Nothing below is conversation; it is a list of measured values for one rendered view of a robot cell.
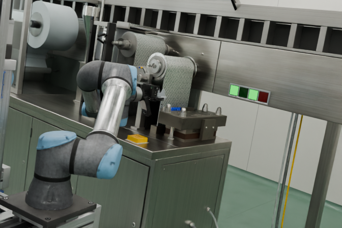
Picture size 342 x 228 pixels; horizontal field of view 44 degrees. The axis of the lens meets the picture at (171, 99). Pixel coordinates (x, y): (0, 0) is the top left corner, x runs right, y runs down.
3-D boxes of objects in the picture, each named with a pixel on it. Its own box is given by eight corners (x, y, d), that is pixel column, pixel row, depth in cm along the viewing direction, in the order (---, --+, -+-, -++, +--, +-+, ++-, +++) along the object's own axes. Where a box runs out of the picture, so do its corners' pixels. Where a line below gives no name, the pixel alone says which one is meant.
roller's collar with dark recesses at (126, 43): (115, 48, 240) (117, 37, 239) (123, 49, 245) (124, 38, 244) (123, 50, 236) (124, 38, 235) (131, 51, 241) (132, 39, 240)
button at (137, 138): (126, 139, 203) (127, 134, 203) (137, 138, 209) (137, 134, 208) (137, 143, 199) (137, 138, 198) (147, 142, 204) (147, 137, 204)
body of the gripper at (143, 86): (161, 86, 218) (144, 85, 209) (158, 102, 219) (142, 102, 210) (150, 83, 223) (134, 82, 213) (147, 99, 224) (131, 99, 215)
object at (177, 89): (159, 110, 227) (164, 76, 224) (186, 109, 245) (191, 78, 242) (159, 110, 226) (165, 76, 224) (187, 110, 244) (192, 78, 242)
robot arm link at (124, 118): (105, 121, 210) (108, 100, 209) (127, 124, 210) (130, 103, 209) (102, 124, 202) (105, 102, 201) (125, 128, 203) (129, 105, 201)
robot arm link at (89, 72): (67, 77, 162) (81, 122, 206) (96, 81, 162) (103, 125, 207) (74, 51, 166) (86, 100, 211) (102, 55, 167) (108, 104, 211)
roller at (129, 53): (118, 55, 247) (121, 31, 246) (147, 58, 267) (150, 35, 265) (134, 58, 239) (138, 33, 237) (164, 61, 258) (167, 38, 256)
